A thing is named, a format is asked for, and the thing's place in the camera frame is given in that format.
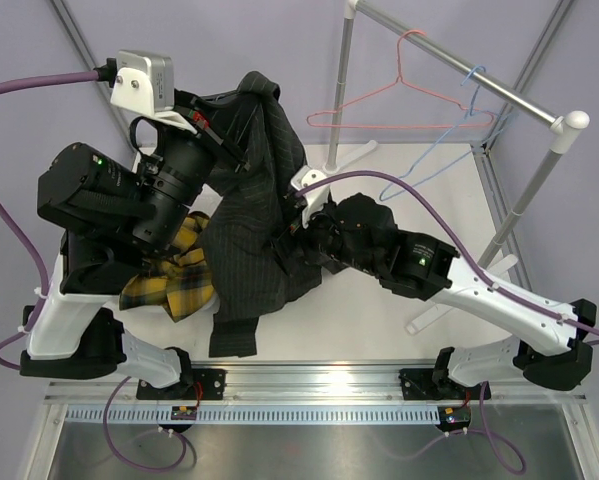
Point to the yellow plaid shirt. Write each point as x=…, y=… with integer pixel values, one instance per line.
x=181, y=284

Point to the white slotted cable duct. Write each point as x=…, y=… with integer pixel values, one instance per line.
x=256, y=415

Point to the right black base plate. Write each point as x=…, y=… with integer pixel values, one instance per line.
x=433, y=384

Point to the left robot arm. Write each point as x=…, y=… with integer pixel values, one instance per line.
x=116, y=221

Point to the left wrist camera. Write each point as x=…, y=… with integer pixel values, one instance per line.
x=142, y=83

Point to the metal clothes rack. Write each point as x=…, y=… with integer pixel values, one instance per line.
x=563, y=128

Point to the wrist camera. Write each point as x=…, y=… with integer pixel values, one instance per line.
x=304, y=182
x=142, y=83

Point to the pink wire hanger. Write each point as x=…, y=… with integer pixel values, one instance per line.
x=401, y=105

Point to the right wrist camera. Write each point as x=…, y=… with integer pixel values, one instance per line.
x=304, y=182

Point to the dark pinstripe shirt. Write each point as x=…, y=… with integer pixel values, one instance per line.
x=236, y=243

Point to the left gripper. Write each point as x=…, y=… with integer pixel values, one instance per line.
x=213, y=119

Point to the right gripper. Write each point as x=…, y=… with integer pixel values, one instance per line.
x=291, y=239

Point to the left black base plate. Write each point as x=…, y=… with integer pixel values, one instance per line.
x=209, y=383

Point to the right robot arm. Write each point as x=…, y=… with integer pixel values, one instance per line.
x=544, y=345

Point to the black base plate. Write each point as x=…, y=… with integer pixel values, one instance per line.
x=209, y=383
x=433, y=384

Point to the aluminium mounting rail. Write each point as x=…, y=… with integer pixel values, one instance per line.
x=297, y=383

